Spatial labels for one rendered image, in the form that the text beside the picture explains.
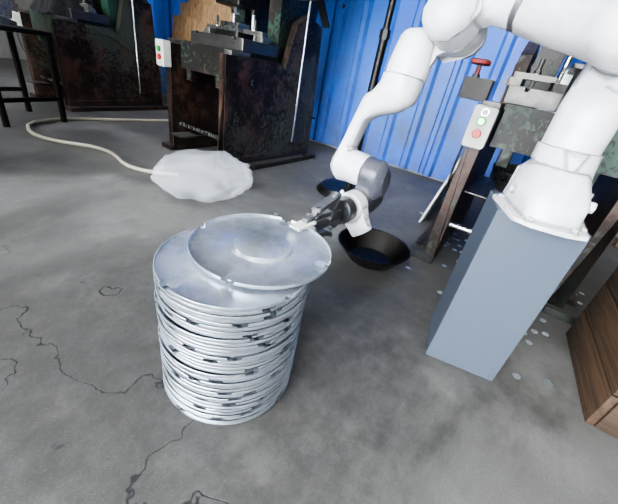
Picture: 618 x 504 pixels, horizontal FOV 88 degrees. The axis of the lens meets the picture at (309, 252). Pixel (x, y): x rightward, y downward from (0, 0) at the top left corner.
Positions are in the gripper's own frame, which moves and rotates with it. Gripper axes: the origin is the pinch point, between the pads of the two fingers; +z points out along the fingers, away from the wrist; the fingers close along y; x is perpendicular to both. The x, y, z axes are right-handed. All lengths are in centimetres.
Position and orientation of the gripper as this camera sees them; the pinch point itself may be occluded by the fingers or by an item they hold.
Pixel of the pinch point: (303, 227)
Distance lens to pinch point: 77.2
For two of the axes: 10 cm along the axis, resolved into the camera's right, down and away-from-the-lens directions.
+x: 7.9, 4.2, -4.5
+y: 1.6, -8.5, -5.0
